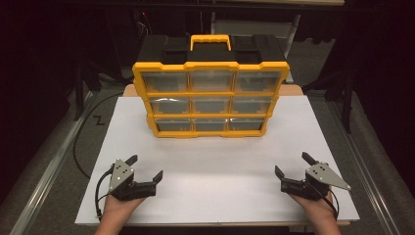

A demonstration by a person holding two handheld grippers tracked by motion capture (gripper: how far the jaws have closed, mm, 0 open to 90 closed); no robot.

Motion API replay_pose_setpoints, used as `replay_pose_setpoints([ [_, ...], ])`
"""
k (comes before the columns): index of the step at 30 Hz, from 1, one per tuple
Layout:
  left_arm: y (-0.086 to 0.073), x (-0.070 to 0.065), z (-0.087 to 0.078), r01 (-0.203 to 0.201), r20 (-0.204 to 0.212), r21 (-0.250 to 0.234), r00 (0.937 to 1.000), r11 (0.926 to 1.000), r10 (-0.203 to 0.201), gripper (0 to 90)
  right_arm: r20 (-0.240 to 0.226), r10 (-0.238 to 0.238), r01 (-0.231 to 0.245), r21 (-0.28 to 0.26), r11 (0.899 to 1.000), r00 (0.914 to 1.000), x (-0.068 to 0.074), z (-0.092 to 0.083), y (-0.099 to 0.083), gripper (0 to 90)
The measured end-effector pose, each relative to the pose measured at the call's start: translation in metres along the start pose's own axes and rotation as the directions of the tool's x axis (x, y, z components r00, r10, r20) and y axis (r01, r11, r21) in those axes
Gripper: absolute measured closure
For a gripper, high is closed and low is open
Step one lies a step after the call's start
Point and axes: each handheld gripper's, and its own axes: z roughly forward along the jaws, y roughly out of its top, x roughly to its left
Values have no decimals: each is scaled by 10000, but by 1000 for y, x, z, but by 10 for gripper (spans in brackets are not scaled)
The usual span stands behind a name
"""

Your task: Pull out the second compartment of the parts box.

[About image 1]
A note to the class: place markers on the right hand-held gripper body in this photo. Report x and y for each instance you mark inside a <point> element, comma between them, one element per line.
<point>318,182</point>

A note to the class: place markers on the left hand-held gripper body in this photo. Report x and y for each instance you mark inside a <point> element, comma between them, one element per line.
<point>125,182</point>

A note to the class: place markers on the person's right hand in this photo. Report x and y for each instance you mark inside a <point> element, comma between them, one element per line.
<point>314,206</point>

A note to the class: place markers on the person's left hand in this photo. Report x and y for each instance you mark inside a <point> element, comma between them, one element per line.
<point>121,206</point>

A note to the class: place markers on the white board sheet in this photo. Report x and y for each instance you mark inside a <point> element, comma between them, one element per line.
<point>212,169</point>

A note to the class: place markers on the black metal stand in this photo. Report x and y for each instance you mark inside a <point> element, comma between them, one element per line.
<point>347,98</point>
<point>80,88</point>

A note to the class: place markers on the grid of clear drawers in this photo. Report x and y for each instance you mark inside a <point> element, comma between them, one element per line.
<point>211,105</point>

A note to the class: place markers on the yellow and black drawer organizer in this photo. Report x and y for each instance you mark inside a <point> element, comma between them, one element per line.
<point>208,52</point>

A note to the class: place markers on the metal floor rail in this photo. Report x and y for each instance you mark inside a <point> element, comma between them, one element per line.
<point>49,163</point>
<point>362,169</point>

